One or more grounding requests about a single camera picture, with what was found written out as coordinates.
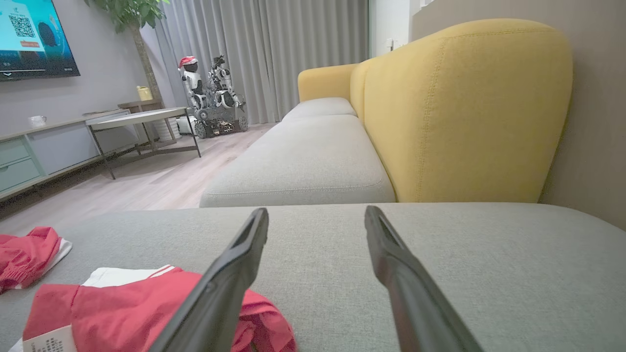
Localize grey pleated curtain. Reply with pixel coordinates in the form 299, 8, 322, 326
142, 0, 370, 125

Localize wheeled rover base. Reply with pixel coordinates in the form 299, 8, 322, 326
195, 105, 249, 139

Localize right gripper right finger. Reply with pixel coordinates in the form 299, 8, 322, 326
364, 205, 485, 352

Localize short grey seat cushion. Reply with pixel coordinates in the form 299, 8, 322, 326
281, 97, 358, 123

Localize low grey TV cabinet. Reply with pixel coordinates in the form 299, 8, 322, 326
0, 110, 140, 202

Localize green potted tree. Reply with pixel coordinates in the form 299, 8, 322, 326
84, 0, 169, 103

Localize white ribbed plant pot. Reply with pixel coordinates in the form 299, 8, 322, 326
153, 117, 182, 142

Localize red basketball shorts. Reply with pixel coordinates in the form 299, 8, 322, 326
9, 265, 297, 352

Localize yellow sofa backrest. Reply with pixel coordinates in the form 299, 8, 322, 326
350, 19, 574, 203

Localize white humanoid with red hat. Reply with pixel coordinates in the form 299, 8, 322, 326
179, 55, 208, 110

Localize wall-mounted television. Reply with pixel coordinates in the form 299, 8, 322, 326
0, 0, 81, 82

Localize yellow sofa armrest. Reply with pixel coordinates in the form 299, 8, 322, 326
297, 64, 360, 103

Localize grey-topped coffee table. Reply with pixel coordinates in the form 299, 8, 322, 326
87, 107, 202, 180

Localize wooden side table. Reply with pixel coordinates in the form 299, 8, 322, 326
117, 99, 164, 142

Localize red sleeveless basketball jersey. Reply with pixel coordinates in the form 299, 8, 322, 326
0, 226, 73, 295

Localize white and black humanoid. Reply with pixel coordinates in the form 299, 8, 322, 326
208, 55, 245, 109

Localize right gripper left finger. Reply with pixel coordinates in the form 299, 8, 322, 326
149, 208, 269, 352

